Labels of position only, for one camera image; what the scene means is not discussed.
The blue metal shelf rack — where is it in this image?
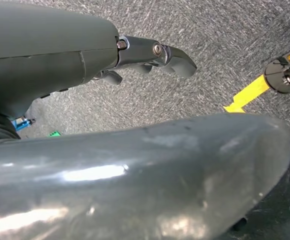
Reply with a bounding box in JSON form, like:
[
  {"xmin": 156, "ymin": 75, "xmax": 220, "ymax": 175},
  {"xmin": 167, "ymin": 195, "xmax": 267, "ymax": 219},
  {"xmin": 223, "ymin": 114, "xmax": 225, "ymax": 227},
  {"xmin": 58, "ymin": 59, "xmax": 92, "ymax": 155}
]
[{"xmin": 11, "ymin": 117, "xmax": 36, "ymax": 132}]

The grey robot body shell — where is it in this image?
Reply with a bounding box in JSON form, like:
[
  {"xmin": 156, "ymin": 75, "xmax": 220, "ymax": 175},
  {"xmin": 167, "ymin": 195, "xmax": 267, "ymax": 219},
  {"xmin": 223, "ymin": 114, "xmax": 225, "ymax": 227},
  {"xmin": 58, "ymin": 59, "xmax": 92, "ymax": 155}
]
[{"xmin": 0, "ymin": 112, "xmax": 290, "ymax": 240}]

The yellow floor tape square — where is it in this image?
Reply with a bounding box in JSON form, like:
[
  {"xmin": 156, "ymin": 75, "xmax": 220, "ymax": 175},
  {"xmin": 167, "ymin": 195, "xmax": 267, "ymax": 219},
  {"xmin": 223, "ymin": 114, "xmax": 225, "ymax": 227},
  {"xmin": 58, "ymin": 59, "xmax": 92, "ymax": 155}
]
[{"xmin": 223, "ymin": 74, "xmax": 271, "ymax": 114}]

